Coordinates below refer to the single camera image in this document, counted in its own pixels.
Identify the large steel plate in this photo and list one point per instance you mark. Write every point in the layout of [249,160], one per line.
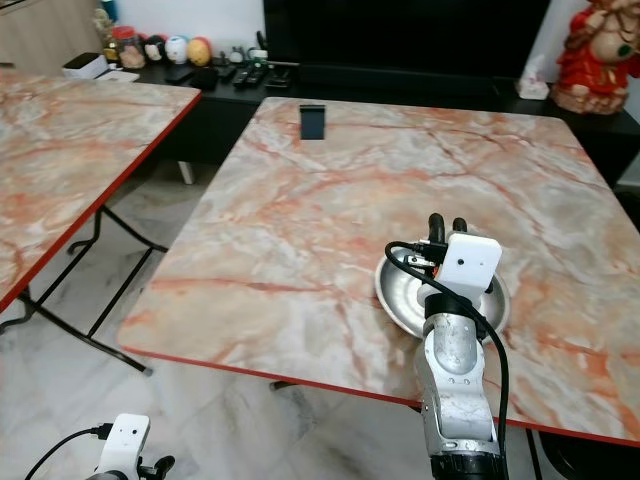
[400,295]

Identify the black round figurine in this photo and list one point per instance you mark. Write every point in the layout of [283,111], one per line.
[154,50]

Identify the yellow egg figurine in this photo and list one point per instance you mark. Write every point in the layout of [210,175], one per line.
[199,52]

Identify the black remote control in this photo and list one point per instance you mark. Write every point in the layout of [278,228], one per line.
[240,76]

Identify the small black stand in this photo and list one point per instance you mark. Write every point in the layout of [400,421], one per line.
[313,122]

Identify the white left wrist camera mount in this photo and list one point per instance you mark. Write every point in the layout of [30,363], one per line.
[128,440]

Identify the jar with red lid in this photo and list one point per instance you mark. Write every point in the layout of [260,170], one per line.
[125,48]

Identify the gold trophy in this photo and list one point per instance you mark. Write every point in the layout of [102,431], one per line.
[104,40]

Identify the silver left arm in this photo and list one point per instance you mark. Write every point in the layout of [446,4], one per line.
[112,476]

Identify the green mug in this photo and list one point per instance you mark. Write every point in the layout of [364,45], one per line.
[258,53]

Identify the red gold statue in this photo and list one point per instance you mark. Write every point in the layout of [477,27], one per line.
[595,60]

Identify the white tissue box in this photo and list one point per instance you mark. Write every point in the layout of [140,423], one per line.
[533,88]

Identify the white egg figurine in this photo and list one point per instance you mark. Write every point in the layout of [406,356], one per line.
[176,49]

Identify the silver right arm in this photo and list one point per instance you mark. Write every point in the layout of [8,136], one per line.
[455,390]

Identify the marble pattern folding table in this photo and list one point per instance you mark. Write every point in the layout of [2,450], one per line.
[80,150]
[310,230]

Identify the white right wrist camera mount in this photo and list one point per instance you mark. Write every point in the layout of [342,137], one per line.
[472,262]

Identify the black television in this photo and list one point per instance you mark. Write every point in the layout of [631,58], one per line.
[410,30]

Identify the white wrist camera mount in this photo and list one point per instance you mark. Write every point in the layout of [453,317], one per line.
[128,440]
[472,262]

